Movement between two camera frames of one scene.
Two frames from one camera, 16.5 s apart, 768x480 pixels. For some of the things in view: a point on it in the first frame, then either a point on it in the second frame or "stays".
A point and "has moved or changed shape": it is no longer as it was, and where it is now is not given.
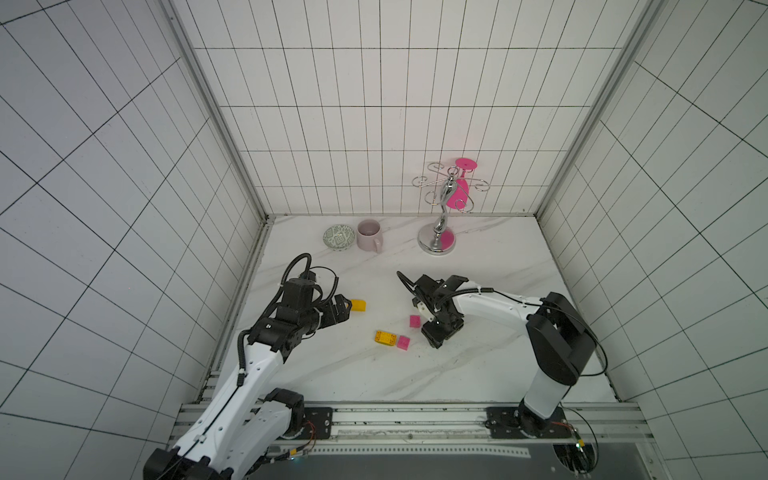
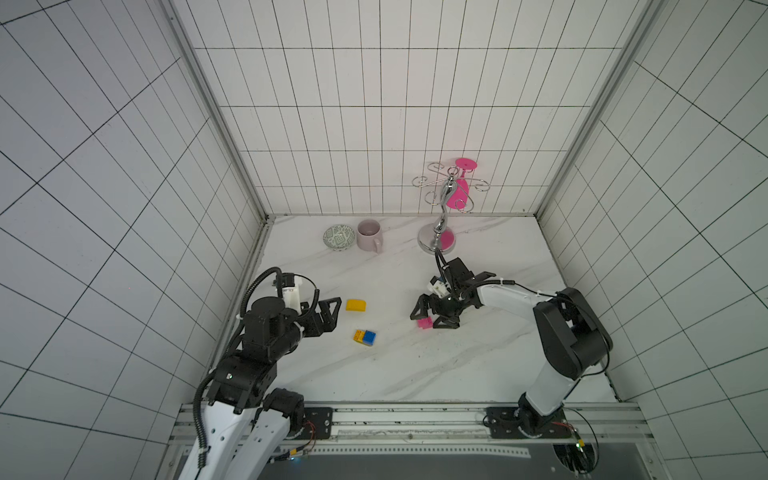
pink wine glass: x=459 y=196 stays
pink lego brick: x=403 y=342 has moved or changed shape
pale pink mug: x=369 y=235 stays
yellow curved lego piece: x=359 y=305 stays
